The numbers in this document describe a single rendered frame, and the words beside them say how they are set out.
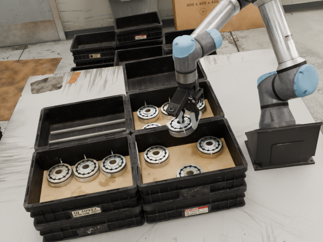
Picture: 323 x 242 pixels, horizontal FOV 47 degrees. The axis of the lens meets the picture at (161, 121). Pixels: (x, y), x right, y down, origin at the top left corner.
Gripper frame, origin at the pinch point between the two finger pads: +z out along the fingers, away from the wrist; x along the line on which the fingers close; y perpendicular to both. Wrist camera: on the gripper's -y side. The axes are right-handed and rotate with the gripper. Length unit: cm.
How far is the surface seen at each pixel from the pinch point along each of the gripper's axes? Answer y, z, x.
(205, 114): 28.1, 16.7, 7.8
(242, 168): -5.1, 6.7, -24.5
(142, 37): 134, 48, 125
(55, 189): -39, 16, 39
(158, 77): 47, 17, 46
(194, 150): 4.3, 16.6, 0.5
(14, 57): 121, 99, 305
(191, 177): -17.2, 6.7, -10.8
